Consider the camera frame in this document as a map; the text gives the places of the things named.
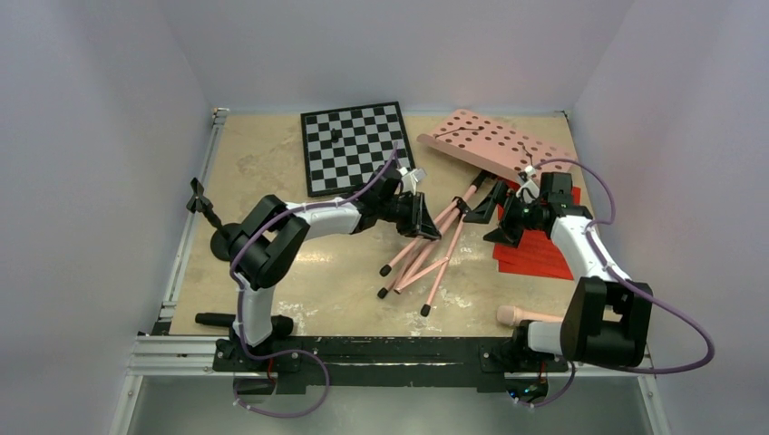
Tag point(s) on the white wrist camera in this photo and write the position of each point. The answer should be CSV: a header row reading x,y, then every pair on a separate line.
x,y
528,190
410,179

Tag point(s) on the pink microphone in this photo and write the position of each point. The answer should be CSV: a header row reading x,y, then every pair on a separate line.
x,y
514,316

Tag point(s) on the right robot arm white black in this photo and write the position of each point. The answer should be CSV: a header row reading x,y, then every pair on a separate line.
x,y
605,324

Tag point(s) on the red sheet music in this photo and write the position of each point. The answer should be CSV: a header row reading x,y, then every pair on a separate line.
x,y
556,203
535,255

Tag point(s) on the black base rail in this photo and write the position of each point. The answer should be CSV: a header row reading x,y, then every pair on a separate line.
x,y
297,362

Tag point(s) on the black microphone stand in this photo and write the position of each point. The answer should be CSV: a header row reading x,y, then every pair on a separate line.
x,y
224,234

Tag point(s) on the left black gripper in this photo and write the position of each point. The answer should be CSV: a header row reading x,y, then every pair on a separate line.
x,y
423,224

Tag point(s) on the pink music stand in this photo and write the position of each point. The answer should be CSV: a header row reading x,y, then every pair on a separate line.
x,y
500,151

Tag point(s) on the black white chessboard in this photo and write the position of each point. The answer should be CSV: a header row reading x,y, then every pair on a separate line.
x,y
368,135

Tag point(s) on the aluminium frame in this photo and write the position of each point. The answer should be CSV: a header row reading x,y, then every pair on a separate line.
x,y
173,389

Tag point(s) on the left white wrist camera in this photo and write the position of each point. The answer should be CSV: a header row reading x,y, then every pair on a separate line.
x,y
410,179

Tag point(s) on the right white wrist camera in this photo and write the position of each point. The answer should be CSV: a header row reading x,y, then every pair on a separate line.
x,y
528,190

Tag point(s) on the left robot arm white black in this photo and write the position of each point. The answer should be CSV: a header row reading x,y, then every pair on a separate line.
x,y
267,243

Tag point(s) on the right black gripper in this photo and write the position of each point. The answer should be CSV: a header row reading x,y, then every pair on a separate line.
x,y
505,233

